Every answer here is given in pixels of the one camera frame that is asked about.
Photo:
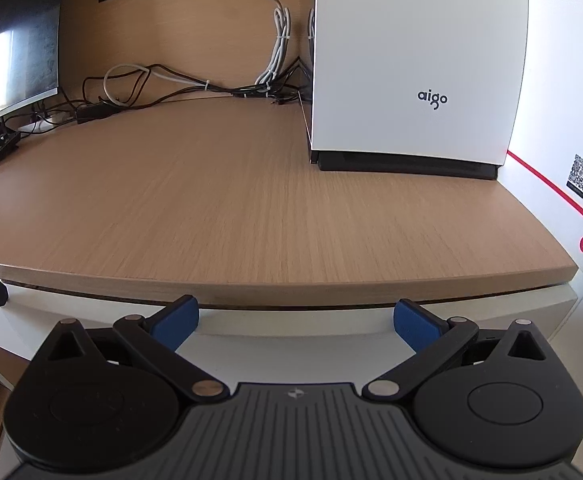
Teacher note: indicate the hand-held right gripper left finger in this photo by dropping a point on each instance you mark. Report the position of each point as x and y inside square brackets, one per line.
[176, 322]

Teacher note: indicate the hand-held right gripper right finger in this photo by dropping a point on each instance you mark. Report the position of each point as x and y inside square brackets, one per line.
[411, 325]

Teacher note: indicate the black power adapter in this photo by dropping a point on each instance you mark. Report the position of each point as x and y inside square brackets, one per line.
[94, 111]

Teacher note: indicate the black computer monitor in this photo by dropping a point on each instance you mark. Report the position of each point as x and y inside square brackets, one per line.
[16, 35]

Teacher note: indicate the white poster with red print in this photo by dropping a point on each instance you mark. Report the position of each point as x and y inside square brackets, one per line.
[561, 120]

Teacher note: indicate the white computer case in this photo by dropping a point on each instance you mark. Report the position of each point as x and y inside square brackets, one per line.
[411, 60]

